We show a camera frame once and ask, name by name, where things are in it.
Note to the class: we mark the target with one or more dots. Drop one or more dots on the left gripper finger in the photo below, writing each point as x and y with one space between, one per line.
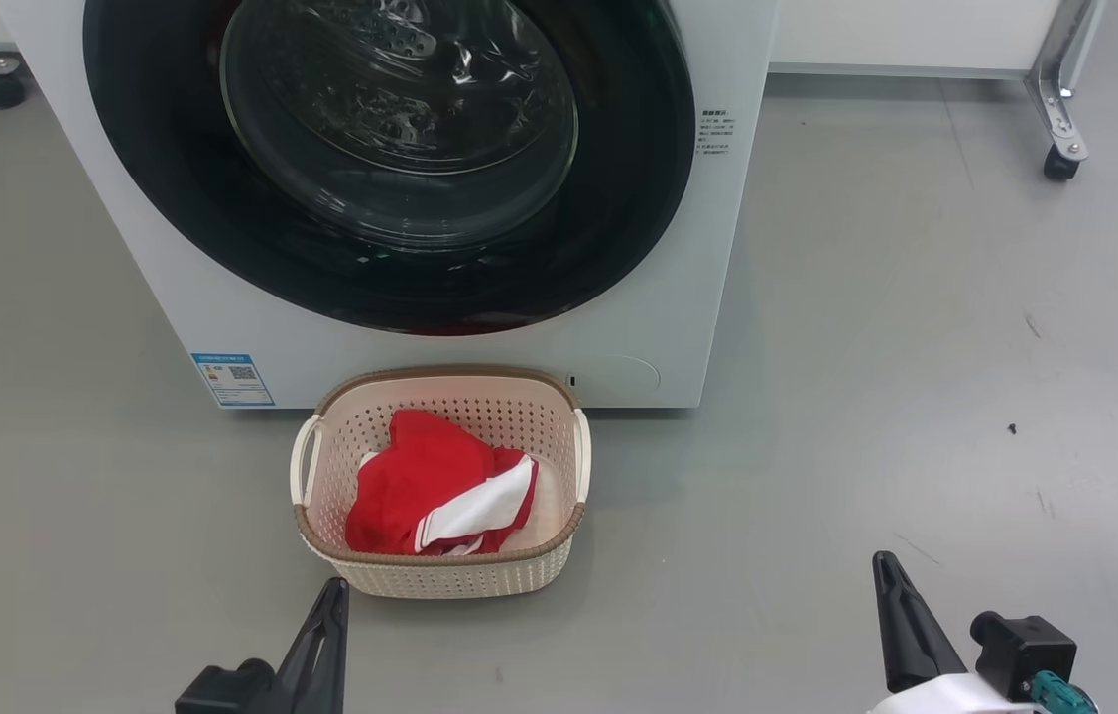
299 669
330 664

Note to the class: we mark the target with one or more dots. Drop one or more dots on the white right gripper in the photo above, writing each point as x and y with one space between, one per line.
945 699

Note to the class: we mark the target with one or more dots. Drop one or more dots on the red and white garment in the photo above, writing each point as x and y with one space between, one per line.
420 486

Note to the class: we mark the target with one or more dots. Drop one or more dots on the black glass washer door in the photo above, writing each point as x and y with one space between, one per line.
618 198

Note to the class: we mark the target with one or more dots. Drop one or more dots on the cream perforated laundry basket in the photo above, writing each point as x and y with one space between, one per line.
449 580

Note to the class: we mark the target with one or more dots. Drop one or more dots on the white front-load washing machine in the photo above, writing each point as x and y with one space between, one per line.
638 297

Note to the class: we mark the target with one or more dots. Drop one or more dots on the stainless steel washing machine drum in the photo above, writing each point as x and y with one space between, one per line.
370 89

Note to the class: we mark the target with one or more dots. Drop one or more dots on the blue energy label sticker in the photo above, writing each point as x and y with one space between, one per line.
233 379

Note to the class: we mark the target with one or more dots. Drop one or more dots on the black caster wheel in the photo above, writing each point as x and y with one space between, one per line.
3 92
1061 166

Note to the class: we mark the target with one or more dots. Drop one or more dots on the silver metal cabinet leg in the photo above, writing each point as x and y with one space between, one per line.
1064 89

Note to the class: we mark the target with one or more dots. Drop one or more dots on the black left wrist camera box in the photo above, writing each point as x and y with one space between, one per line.
221 689

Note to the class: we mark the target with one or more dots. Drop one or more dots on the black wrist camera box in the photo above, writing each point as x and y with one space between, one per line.
221 689
1030 654

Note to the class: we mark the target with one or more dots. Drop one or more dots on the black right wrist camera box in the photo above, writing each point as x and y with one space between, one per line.
1030 654

